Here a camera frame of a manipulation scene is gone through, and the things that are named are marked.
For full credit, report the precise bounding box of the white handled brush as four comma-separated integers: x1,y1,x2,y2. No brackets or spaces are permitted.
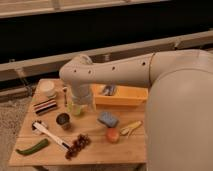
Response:
34,123,70,150

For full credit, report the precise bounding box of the white bowl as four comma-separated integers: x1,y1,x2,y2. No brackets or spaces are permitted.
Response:
39,81,56,98

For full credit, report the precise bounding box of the red apple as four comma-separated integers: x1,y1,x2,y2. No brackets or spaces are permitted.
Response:
106,128,120,143

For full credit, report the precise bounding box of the green plastic cup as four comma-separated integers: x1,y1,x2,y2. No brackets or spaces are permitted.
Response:
67,103,83,116

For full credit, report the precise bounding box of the dark metal cup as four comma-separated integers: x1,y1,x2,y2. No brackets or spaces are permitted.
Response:
56,113,71,130

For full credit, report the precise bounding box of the green cucumber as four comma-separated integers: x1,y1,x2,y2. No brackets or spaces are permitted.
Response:
16,139,49,156

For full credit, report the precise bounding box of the purple grape bunch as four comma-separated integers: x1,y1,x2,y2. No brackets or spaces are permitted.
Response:
65,134,91,160

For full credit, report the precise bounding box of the blue sponge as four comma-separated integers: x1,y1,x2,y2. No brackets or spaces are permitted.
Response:
98,112,119,128

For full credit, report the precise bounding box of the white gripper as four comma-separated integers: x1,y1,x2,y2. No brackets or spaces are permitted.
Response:
71,84,93,105

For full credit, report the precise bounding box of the striped eraser block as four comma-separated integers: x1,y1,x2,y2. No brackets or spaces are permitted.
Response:
33,99,57,115

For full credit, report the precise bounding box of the orange plastic bin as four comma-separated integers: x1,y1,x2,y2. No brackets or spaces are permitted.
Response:
92,84,148,106

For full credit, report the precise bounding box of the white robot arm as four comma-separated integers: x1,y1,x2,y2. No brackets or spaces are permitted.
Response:
59,49,213,171

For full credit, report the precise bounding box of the yellow banana toy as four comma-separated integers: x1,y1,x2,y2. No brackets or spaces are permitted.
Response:
120,121,142,136

